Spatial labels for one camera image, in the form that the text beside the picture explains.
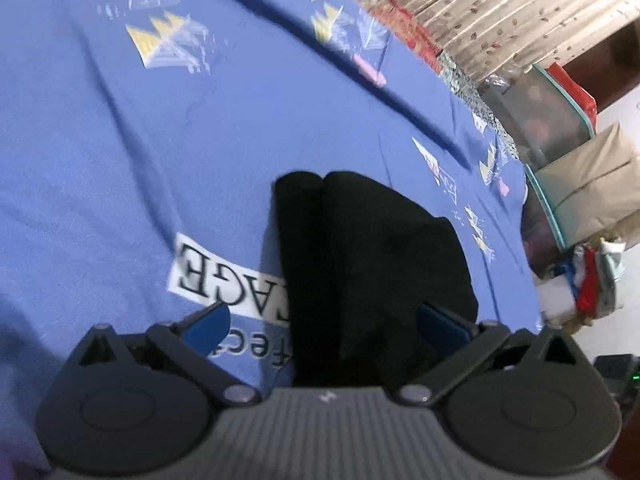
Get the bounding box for black pants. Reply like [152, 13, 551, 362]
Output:
[273, 171, 478, 389]

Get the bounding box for pile of colourful clothes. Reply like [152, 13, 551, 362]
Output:
[544, 238, 626, 304]

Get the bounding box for beige fabric bag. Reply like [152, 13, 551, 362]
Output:
[535, 122, 639, 248]

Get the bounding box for clear teal-rimmed storage bin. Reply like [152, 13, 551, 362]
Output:
[480, 65, 594, 276]

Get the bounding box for blue patterned bedsheet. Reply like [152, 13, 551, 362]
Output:
[1, 0, 539, 469]

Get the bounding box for leaf patterned curtain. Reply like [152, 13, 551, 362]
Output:
[390, 0, 639, 82]

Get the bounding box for red floral quilt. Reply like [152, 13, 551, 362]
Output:
[355, 0, 518, 159]

